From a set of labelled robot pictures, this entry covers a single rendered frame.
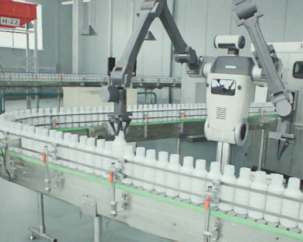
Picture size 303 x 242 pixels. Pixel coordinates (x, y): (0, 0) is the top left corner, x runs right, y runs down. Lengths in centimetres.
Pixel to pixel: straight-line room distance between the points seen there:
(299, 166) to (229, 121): 325
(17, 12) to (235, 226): 728
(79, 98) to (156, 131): 228
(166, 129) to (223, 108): 167
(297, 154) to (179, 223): 379
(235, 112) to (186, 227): 74
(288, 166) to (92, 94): 317
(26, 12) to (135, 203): 694
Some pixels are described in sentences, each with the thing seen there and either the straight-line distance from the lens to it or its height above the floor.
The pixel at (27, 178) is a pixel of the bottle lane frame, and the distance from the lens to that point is 204.
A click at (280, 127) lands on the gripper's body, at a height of 130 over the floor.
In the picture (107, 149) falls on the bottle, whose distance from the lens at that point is 157.
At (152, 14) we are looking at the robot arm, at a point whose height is 174.
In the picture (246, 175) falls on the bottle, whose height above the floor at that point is 115.
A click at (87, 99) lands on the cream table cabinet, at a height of 102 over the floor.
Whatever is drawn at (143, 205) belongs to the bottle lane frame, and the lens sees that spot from 145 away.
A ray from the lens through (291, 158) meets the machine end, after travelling 509.
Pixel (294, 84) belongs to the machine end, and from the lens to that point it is 500.
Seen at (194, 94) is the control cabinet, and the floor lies 105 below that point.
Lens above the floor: 149
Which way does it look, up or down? 12 degrees down
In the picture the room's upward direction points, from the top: 3 degrees clockwise
